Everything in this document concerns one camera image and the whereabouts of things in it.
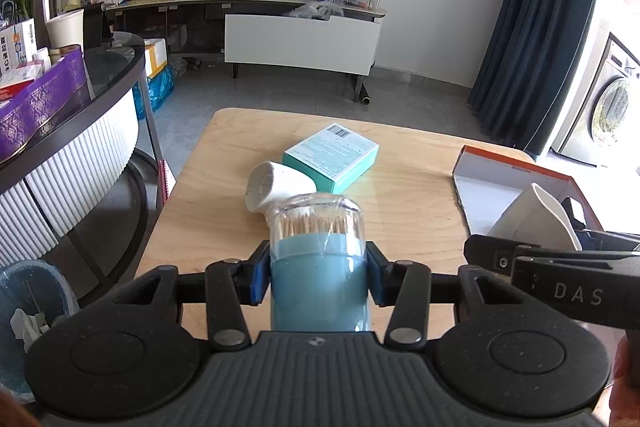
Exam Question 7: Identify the blue plastic bag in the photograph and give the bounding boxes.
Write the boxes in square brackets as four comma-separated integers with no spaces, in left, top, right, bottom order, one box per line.
[132,65,175,120]

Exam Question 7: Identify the teal carton box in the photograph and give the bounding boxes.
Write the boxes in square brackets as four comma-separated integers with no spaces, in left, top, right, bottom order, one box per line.
[282,122,380,194]

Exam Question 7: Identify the washing machine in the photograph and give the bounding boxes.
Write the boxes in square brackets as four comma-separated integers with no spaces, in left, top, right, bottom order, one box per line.
[552,35,639,169]

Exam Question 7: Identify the blue tin box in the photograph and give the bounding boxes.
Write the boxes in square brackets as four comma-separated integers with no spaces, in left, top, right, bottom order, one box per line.
[561,197,602,236]

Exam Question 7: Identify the white green plug-in vaporizer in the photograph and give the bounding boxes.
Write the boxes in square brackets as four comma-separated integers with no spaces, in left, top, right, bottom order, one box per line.
[488,183,582,251]

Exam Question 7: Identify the dark blue curtain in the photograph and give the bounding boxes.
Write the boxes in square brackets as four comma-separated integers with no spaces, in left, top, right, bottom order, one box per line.
[469,0,596,157]

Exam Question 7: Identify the white paper cup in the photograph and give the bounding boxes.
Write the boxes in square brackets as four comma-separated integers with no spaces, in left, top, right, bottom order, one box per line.
[46,9,84,49]

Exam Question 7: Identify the round dark side table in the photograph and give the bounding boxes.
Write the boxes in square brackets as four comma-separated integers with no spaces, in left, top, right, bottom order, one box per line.
[1,31,163,306]

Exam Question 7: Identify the purple gift box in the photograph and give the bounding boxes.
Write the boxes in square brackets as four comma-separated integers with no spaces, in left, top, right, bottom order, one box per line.
[1,44,87,162]

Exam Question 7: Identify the blue toothpick jar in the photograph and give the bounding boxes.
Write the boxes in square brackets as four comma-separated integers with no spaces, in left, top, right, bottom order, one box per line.
[266,193,370,333]

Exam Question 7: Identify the white TV cabinet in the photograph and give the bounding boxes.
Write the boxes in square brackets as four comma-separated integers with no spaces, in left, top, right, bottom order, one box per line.
[107,0,386,105]

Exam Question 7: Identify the person's right hand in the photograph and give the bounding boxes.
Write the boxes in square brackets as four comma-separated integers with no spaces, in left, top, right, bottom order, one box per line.
[608,337,640,427]

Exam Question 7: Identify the orange white box lid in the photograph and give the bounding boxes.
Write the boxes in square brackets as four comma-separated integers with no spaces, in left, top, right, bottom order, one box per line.
[452,145,604,235]

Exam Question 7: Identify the blue waste bin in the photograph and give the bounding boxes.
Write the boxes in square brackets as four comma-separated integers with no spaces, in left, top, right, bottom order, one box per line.
[1,260,79,404]

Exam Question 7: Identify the cardboard box on floor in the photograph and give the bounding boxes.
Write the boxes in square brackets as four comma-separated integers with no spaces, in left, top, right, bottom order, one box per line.
[144,38,168,79]

